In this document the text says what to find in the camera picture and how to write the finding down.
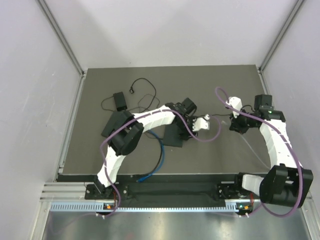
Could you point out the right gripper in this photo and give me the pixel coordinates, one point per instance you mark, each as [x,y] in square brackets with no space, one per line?
[235,125]

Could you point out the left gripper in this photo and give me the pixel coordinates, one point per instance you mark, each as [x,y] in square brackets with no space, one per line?
[185,135]

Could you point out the black network switch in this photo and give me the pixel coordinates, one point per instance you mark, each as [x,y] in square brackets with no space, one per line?
[174,136]
[116,120]

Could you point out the black power adapter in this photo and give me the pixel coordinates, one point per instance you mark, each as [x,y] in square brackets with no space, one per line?
[120,101]

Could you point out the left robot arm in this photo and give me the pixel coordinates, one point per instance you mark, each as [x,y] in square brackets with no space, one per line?
[123,132]

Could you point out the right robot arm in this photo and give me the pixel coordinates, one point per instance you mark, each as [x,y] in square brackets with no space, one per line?
[287,182]

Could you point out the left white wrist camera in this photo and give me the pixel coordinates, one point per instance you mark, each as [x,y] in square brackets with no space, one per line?
[201,123]

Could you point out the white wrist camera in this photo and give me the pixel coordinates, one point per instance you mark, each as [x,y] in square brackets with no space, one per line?
[235,103]
[201,123]

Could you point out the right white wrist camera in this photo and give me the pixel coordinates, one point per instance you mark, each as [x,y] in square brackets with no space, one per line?
[235,103]

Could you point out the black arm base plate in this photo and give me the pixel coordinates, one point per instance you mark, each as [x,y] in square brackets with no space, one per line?
[212,187]

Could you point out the right aluminium frame post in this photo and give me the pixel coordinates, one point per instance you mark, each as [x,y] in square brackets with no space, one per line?
[298,4]

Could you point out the aluminium frame post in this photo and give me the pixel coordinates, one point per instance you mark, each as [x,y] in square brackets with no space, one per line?
[298,4]
[60,35]

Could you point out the slotted grey cable duct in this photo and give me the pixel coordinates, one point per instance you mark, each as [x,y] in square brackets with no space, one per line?
[106,207]

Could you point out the aluminium front frame rail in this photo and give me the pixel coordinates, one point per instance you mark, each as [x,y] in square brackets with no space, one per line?
[78,192]

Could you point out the left aluminium frame post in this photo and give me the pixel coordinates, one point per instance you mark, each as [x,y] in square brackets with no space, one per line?
[60,35]

